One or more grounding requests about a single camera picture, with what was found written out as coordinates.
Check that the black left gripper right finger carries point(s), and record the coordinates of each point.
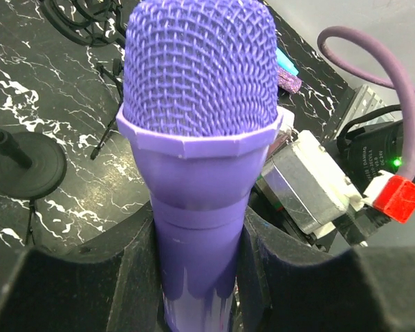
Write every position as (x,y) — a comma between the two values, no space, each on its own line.
(285,285)

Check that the glitter purple microphone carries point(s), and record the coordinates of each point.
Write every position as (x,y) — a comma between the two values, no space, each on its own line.
(288,81)

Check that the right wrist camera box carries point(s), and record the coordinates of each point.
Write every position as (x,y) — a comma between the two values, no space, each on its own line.
(304,180)

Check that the black round-base desk stand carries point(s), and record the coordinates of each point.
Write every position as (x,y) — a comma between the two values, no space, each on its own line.
(32,165)

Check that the black tripod shock-mount stand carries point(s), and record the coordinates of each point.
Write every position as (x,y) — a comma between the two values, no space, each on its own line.
(91,29)

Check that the pink phone dock stand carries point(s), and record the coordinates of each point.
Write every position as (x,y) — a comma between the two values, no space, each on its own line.
(285,132)

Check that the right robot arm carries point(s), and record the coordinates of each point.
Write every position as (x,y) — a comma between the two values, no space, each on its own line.
(369,140)

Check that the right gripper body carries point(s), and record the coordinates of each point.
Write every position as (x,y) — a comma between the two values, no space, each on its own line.
(332,235)

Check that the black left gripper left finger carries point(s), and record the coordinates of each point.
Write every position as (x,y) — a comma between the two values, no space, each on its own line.
(110,283)

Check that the blue microphone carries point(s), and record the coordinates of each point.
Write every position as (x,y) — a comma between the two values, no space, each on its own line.
(284,62)

